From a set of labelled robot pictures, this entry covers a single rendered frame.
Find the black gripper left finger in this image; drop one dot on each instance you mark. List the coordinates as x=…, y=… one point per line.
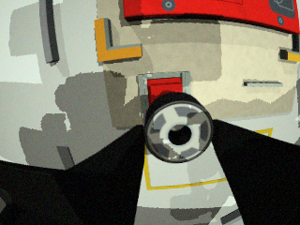
x=101, y=190

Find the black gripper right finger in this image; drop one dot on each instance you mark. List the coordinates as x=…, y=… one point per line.
x=264, y=173

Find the yellow rectangular outline on table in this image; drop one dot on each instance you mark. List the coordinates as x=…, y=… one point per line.
x=146, y=172

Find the black wheel with grey hub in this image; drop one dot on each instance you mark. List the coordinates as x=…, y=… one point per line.
x=176, y=146

